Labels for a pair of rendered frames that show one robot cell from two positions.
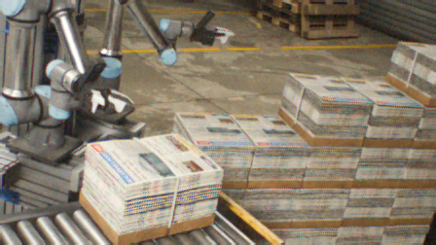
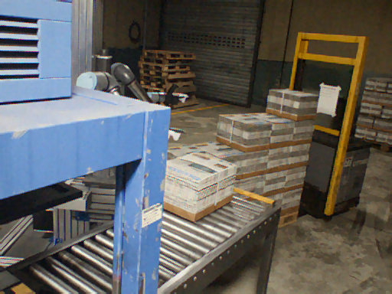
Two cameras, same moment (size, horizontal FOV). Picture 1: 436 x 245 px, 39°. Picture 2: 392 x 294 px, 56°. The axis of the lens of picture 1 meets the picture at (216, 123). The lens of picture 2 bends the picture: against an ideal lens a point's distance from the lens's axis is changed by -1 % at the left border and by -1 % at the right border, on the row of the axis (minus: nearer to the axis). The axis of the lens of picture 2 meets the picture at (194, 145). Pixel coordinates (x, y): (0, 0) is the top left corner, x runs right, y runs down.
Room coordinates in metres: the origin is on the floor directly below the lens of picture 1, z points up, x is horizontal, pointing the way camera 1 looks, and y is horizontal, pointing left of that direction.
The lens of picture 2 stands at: (0.02, 0.71, 1.69)
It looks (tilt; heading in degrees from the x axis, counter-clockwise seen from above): 16 degrees down; 345
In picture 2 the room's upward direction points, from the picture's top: 5 degrees clockwise
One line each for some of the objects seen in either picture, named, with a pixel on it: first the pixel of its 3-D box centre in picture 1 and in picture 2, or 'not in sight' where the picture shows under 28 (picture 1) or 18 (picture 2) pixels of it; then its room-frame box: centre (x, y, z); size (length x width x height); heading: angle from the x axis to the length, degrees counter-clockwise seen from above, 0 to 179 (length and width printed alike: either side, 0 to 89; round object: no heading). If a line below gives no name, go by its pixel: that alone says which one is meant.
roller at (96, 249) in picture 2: not in sight; (122, 264); (1.36, 0.60, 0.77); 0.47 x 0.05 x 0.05; 41
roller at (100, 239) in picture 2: not in sight; (133, 257); (1.40, 0.55, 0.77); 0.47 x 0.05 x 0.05; 41
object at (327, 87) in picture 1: (329, 87); (245, 119); (2.94, -0.51, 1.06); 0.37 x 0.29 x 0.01; 24
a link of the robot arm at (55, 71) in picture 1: (62, 75); not in sight; (1.97, 0.54, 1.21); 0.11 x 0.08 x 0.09; 50
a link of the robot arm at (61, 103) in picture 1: (64, 101); not in sight; (1.98, 0.53, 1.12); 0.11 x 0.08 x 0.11; 140
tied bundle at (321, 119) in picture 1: (323, 110); (243, 132); (2.93, -0.51, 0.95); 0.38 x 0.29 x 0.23; 24
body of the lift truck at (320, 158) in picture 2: not in sight; (325, 169); (3.48, -1.80, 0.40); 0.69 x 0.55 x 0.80; 23
